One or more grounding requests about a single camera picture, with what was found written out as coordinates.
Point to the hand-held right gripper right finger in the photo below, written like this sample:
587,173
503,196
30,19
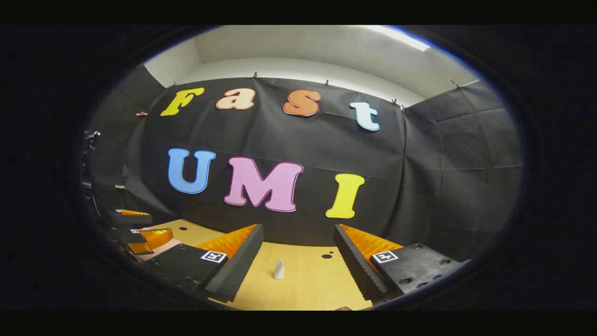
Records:
357,266

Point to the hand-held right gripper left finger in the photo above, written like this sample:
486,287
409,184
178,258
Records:
242,266

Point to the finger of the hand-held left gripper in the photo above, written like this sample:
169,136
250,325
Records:
156,239
133,219

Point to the black backdrop cloth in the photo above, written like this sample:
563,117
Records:
280,135

